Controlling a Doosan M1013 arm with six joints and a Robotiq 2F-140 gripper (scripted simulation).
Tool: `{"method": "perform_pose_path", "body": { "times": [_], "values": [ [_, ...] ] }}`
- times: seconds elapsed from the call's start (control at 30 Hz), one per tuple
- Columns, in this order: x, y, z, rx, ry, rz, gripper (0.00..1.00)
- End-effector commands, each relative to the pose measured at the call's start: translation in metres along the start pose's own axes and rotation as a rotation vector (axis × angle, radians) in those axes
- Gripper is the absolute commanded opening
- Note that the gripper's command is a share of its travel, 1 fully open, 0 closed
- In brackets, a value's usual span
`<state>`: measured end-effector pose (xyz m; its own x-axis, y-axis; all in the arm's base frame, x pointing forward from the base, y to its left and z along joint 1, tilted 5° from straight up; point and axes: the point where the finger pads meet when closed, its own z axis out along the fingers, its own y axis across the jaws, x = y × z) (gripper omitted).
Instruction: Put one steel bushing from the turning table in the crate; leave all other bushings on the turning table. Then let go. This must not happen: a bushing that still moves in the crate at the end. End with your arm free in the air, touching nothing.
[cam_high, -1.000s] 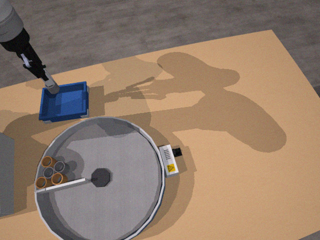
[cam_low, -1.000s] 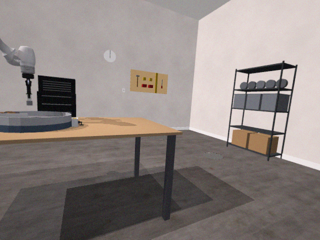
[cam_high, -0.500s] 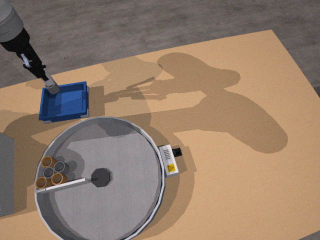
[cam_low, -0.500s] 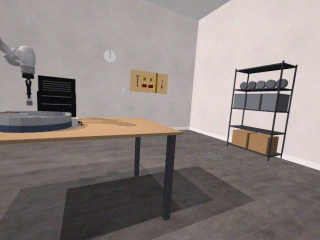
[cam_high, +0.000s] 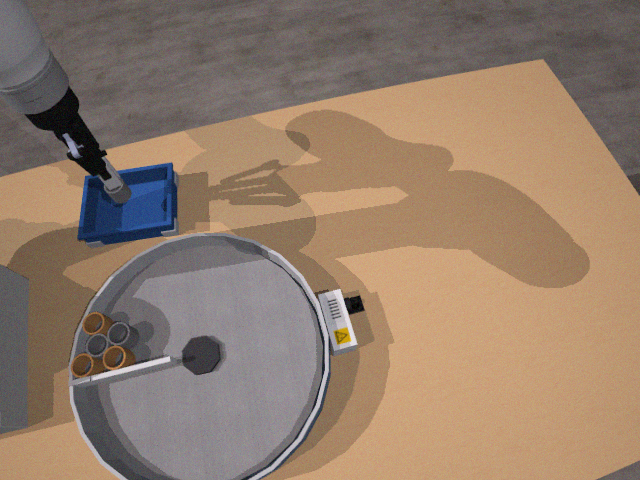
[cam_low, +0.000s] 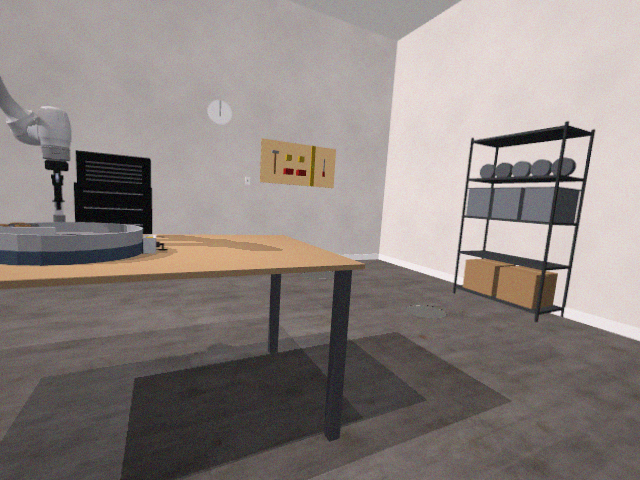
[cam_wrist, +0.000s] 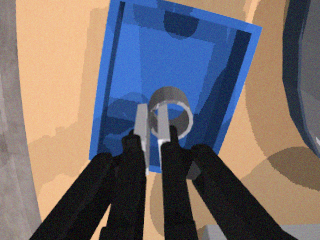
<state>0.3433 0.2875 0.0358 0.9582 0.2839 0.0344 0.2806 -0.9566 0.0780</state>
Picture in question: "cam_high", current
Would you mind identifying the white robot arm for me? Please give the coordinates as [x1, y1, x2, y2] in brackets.
[0, 0, 69, 115]

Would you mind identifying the blue crate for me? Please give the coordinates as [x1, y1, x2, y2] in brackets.
[79, 163, 179, 248]

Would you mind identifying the bronze bushing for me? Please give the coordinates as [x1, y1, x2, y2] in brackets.
[82, 312, 114, 336]
[71, 353, 105, 378]
[103, 345, 136, 370]

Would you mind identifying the grey metal bushing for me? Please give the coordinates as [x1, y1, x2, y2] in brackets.
[107, 322, 139, 349]
[86, 333, 115, 360]
[104, 177, 132, 204]

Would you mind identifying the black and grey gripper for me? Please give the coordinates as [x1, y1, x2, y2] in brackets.
[25, 87, 122, 190]

